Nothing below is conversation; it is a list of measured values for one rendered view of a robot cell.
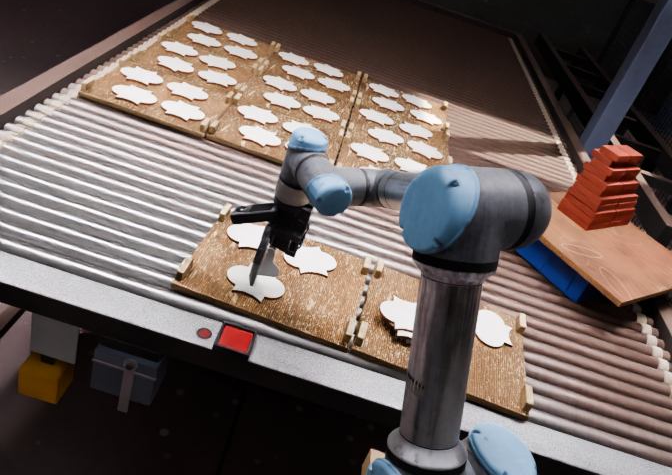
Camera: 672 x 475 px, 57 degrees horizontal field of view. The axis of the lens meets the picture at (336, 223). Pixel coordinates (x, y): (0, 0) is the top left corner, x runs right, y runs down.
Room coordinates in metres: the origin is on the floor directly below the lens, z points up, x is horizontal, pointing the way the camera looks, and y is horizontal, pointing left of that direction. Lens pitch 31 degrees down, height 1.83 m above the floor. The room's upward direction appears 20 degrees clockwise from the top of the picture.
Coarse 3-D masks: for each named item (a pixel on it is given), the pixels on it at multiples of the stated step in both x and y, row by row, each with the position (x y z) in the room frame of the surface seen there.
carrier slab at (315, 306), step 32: (224, 224) 1.29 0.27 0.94; (256, 224) 1.34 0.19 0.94; (192, 256) 1.13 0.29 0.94; (224, 256) 1.17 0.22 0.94; (352, 256) 1.36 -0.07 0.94; (192, 288) 1.02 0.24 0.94; (224, 288) 1.06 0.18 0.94; (288, 288) 1.14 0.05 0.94; (320, 288) 1.18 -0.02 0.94; (352, 288) 1.22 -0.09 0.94; (288, 320) 1.03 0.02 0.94; (320, 320) 1.07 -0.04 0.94
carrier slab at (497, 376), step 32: (384, 288) 1.27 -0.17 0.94; (416, 288) 1.32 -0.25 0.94; (384, 320) 1.15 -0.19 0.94; (512, 320) 1.33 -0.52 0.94; (352, 352) 1.02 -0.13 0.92; (384, 352) 1.04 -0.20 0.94; (480, 352) 1.16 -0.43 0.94; (512, 352) 1.20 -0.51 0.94; (480, 384) 1.05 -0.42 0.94; (512, 384) 1.09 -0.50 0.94
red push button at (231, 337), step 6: (228, 330) 0.95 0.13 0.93; (234, 330) 0.95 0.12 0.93; (240, 330) 0.96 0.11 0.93; (222, 336) 0.92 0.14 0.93; (228, 336) 0.93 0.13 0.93; (234, 336) 0.94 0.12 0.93; (240, 336) 0.94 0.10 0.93; (246, 336) 0.95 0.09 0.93; (222, 342) 0.91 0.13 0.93; (228, 342) 0.91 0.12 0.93; (234, 342) 0.92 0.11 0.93; (240, 342) 0.93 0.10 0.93; (246, 342) 0.93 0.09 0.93; (234, 348) 0.90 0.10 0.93; (240, 348) 0.91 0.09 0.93; (246, 348) 0.92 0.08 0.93
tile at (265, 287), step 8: (232, 272) 1.11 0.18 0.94; (240, 272) 1.12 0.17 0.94; (248, 272) 1.13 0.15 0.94; (232, 280) 1.08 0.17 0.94; (240, 280) 1.09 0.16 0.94; (248, 280) 1.10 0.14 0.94; (256, 280) 1.11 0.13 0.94; (264, 280) 1.12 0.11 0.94; (272, 280) 1.13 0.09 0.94; (240, 288) 1.07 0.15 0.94; (248, 288) 1.08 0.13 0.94; (256, 288) 1.09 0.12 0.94; (264, 288) 1.10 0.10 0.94; (272, 288) 1.11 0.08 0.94; (280, 288) 1.12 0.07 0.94; (256, 296) 1.06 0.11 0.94; (264, 296) 1.07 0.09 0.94; (272, 296) 1.08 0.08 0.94; (280, 296) 1.09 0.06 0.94
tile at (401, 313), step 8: (384, 304) 1.16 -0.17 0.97; (392, 304) 1.17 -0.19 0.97; (400, 304) 1.18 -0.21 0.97; (408, 304) 1.19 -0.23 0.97; (384, 312) 1.13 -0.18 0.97; (392, 312) 1.14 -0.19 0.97; (400, 312) 1.15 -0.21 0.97; (408, 312) 1.16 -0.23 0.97; (392, 320) 1.12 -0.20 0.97; (400, 320) 1.13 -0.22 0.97; (408, 320) 1.14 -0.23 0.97; (400, 328) 1.10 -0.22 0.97; (408, 328) 1.11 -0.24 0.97
